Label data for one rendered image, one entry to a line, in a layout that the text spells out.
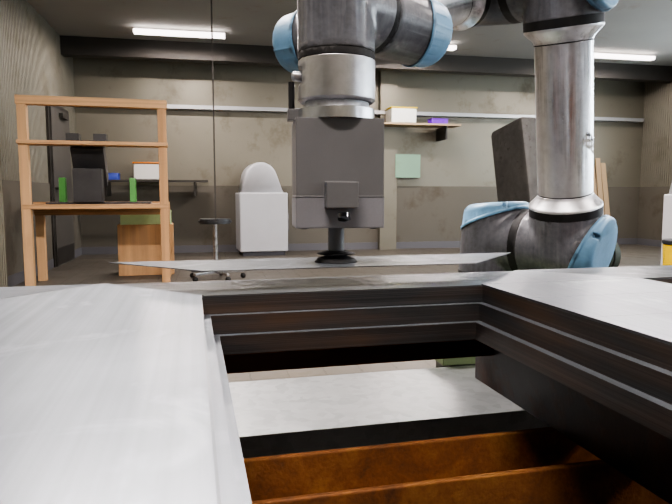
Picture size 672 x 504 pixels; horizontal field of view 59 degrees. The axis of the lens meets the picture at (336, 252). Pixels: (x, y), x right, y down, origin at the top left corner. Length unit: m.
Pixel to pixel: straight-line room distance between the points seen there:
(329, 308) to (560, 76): 0.58
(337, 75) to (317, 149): 0.07
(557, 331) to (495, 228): 0.61
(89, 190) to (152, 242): 1.08
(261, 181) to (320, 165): 8.79
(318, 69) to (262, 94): 9.68
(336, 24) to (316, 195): 0.16
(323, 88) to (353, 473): 0.35
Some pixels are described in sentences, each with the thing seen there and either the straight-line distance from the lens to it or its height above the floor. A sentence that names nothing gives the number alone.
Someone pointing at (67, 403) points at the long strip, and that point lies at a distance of 0.28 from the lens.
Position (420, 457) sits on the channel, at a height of 0.71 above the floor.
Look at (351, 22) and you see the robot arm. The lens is 0.58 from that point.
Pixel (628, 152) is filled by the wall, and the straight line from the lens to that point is 12.74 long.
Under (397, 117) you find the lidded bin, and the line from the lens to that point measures 10.11.
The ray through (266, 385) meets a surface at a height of 0.68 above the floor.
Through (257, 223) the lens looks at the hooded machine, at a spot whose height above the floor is 0.51.
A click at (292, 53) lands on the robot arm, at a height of 1.12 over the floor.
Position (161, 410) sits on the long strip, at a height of 0.87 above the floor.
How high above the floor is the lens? 0.95
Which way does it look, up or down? 5 degrees down
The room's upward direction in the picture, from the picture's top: straight up
